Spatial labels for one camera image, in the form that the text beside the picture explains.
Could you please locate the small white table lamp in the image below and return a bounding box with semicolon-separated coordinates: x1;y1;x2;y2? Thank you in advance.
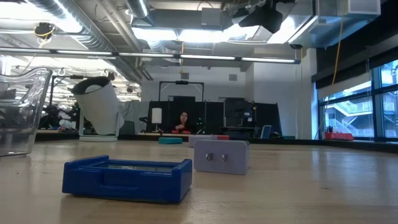
150;107;163;133

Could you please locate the black rig frame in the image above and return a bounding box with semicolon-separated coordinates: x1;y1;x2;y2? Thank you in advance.
158;80;205;102

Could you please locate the black aluminium table frame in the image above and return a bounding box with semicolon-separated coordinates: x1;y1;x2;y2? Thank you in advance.
35;133;398;154

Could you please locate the clear plastic bin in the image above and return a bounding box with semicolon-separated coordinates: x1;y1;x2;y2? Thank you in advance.
0;67;53;157

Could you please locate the yellow hanging cable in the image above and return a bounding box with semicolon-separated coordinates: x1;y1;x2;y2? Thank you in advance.
331;15;346;86

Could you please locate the teal box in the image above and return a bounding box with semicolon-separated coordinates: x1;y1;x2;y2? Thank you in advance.
158;137;183;145

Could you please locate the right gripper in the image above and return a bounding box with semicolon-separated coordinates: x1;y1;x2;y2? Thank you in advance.
238;0;296;34

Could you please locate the blue box clear window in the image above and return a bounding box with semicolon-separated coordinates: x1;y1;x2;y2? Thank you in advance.
61;154;193;205

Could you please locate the red bag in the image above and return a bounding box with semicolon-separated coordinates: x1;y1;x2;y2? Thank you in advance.
323;132;354;141

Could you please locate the silver ventilation duct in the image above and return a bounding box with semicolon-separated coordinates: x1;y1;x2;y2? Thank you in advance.
29;0;150;82

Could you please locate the long ceiling light bar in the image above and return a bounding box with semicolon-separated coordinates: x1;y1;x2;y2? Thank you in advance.
0;48;302;65

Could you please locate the blue chair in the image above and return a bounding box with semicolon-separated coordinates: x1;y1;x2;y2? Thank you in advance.
260;124;273;139

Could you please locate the black ceiling device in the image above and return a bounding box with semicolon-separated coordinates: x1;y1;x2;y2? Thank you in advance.
33;21;57;41

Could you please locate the black partition wall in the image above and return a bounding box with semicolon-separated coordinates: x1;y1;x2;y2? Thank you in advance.
146;99;282;139

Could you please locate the black monitor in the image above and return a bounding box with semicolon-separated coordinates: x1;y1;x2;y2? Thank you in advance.
223;98;254;119

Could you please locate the person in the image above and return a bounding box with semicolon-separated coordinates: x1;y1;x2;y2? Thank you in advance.
170;111;196;134

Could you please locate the lavender wall charger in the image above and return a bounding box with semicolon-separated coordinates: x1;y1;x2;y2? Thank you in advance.
188;134;218;148
193;139;251;175

